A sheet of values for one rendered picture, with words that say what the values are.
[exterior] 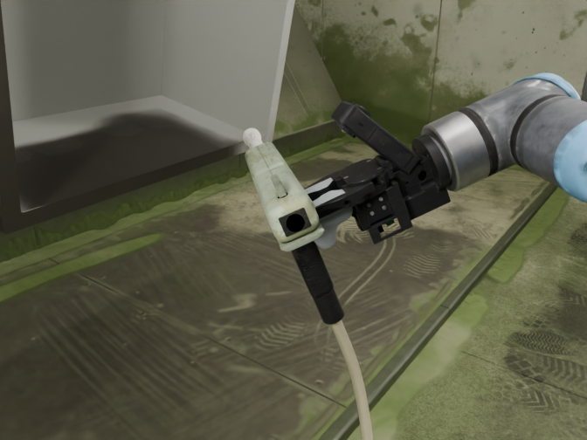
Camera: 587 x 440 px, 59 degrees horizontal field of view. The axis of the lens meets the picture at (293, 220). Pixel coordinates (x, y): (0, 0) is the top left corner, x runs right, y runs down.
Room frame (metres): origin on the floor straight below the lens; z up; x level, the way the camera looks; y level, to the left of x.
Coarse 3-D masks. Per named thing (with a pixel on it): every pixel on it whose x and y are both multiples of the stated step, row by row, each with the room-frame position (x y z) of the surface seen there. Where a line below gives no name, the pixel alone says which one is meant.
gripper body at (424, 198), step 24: (432, 144) 0.60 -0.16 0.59; (360, 168) 0.61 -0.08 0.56; (384, 168) 0.59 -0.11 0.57; (432, 168) 0.60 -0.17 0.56; (384, 192) 0.58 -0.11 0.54; (408, 192) 0.60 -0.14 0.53; (432, 192) 0.60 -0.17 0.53; (360, 216) 0.57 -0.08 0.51; (384, 216) 0.58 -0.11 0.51; (408, 216) 0.57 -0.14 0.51
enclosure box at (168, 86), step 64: (0, 0) 0.62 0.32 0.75; (64, 0) 1.08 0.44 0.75; (128, 0) 1.21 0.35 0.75; (192, 0) 1.25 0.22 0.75; (256, 0) 1.15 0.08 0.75; (0, 64) 0.62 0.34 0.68; (64, 64) 1.09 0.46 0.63; (128, 64) 1.22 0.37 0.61; (192, 64) 1.25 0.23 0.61; (256, 64) 1.15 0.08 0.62; (0, 128) 0.62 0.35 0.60; (64, 128) 1.01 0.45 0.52; (128, 128) 1.07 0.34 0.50; (192, 128) 1.13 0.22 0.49; (256, 128) 1.15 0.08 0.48; (0, 192) 0.63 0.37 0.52; (64, 192) 0.77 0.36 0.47
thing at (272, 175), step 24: (264, 144) 0.75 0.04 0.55; (264, 168) 0.62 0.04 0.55; (288, 168) 0.59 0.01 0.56; (264, 192) 0.53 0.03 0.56; (288, 192) 0.50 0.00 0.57; (288, 216) 0.46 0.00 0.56; (312, 216) 0.47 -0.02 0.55; (288, 240) 0.47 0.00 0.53; (312, 240) 0.47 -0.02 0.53; (312, 264) 0.57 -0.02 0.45; (312, 288) 0.56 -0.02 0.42; (336, 312) 0.57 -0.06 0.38
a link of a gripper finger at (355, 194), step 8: (360, 184) 0.57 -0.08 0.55; (368, 184) 0.56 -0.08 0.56; (352, 192) 0.55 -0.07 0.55; (360, 192) 0.55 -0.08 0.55; (368, 192) 0.56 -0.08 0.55; (336, 200) 0.55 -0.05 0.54; (344, 200) 0.55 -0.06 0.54; (352, 200) 0.55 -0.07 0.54; (360, 200) 0.55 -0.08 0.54; (320, 208) 0.55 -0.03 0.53; (328, 208) 0.55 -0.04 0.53; (336, 208) 0.55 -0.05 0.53; (320, 216) 0.55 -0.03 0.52
